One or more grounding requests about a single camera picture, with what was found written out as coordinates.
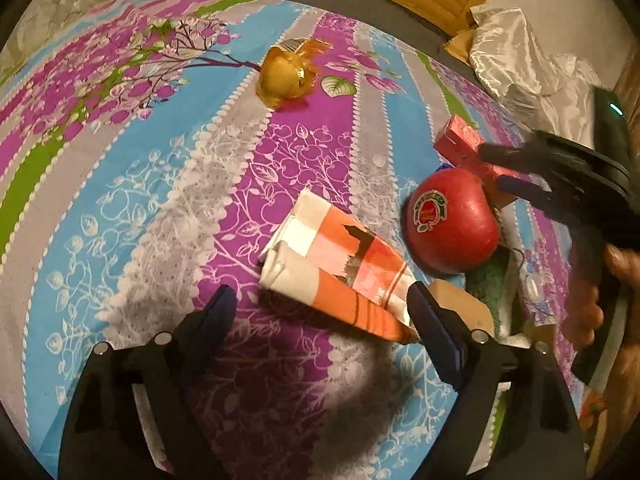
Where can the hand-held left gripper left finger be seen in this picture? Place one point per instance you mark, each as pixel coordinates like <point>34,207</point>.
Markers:
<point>225,310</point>

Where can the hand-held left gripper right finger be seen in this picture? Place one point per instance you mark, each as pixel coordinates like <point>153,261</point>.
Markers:
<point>435,330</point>

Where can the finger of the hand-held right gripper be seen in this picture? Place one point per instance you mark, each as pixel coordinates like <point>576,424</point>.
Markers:
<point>515,152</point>
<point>525,190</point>

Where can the brown sponge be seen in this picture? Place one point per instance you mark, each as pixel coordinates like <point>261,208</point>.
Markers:
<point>462,305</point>

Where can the pink box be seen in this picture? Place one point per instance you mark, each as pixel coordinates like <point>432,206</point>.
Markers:
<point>462,145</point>

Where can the orange white cloth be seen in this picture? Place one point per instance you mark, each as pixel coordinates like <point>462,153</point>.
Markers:
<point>340,255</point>

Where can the person's right hand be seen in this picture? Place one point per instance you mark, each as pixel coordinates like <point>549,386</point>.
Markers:
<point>585,310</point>

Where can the blue bottle cap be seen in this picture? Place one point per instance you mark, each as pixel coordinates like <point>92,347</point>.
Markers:
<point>442,166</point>

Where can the green scrub pad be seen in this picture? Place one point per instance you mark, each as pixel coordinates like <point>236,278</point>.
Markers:
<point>492,275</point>

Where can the red apple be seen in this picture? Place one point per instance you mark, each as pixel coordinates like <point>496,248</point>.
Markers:
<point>450,220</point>

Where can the large white satin cloth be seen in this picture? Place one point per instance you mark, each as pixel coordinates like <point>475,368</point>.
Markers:
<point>530,60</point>

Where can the brown cardboard piece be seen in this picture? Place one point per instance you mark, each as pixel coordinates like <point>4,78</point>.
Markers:
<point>460,44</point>

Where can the striped floral blanket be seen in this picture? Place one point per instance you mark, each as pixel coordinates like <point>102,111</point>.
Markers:
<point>150,185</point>

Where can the golden wrapped pastry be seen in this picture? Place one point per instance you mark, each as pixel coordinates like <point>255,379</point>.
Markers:
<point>282,72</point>

